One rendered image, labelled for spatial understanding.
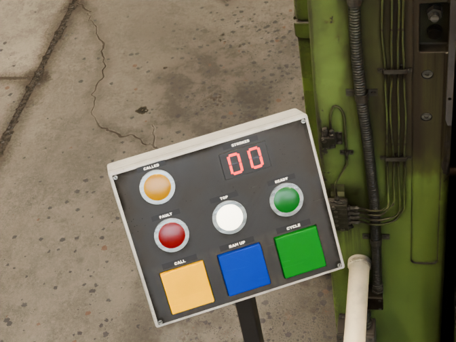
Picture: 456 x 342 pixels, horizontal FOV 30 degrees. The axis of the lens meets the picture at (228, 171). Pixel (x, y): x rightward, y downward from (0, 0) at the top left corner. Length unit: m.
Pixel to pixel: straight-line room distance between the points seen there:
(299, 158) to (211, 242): 0.20
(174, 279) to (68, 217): 1.68
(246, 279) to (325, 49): 0.43
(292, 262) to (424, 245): 0.51
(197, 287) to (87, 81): 2.30
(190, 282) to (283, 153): 0.27
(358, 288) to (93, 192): 1.49
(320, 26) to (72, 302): 1.58
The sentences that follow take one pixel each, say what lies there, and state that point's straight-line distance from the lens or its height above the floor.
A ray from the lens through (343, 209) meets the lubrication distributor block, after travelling 1.76.
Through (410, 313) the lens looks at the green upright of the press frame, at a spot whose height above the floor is 0.43.
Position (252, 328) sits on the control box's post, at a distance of 1.76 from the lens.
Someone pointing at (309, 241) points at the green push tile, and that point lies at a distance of 1.45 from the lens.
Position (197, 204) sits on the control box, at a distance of 1.40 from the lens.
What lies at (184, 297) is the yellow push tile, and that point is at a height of 1.00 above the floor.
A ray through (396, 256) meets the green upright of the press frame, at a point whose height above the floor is 0.64.
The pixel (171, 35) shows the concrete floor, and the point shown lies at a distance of 3.79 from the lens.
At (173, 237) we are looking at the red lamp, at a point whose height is 1.09.
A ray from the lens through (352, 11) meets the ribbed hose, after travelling 1.45.
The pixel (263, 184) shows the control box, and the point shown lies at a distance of 1.41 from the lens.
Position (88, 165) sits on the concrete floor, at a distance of 3.25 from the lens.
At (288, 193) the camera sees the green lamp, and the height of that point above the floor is 1.10.
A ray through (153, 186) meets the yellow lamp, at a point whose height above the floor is 1.17.
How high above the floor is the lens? 2.12
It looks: 44 degrees down
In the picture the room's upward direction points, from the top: 11 degrees counter-clockwise
